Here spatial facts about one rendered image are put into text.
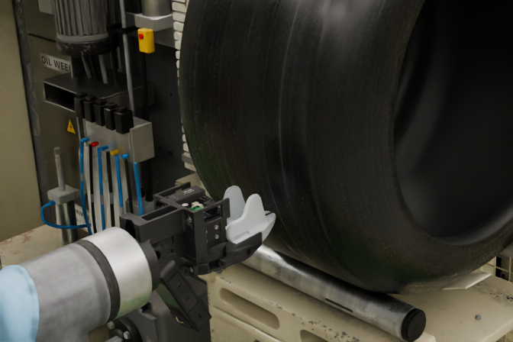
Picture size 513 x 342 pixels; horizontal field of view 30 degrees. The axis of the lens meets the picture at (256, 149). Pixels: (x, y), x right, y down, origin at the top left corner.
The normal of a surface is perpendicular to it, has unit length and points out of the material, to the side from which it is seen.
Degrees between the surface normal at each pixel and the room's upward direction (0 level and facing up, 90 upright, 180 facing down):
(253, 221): 90
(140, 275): 74
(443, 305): 0
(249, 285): 0
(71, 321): 90
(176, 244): 90
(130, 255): 44
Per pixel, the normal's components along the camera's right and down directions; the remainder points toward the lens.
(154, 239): 0.69, 0.25
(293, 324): -0.73, 0.29
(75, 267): 0.35, -0.65
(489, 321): -0.04, -0.93
